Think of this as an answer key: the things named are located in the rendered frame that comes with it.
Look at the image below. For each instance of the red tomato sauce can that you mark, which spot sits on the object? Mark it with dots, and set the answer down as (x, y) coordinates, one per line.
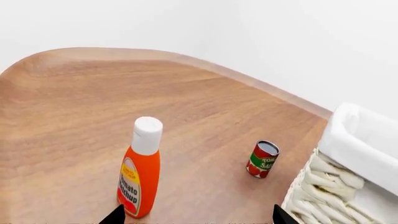
(262, 159)

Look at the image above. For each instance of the orange tomato ketchup bottle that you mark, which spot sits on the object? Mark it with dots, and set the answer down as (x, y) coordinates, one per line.
(140, 172)

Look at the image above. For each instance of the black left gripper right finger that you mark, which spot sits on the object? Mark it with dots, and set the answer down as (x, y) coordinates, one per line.
(281, 217)

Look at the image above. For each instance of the white woven basket with liner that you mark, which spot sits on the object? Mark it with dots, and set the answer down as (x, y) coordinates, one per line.
(345, 168)

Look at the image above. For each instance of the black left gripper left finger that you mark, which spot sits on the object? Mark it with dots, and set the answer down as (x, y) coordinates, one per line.
(114, 217)

